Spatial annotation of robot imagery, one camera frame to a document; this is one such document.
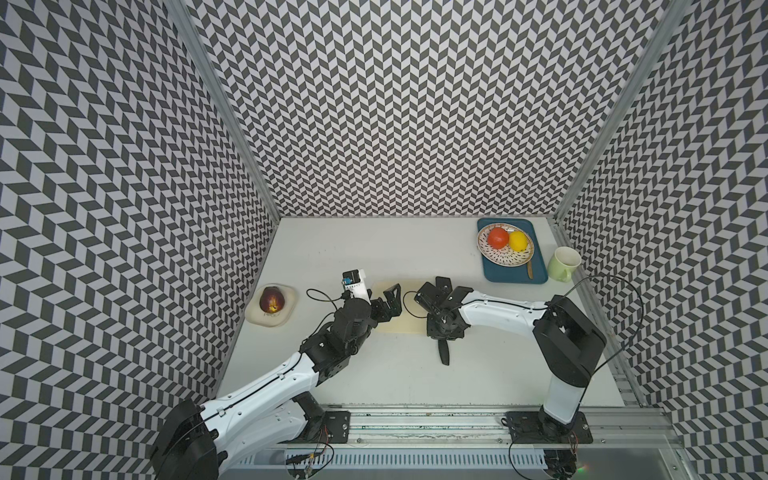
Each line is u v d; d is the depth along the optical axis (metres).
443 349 0.85
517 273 1.02
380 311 0.68
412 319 0.79
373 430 0.74
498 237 1.06
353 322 0.56
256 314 0.92
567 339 0.49
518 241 1.05
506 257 1.05
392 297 0.69
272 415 0.57
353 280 0.65
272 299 0.89
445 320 0.65
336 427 0.73
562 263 0.95
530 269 1.02
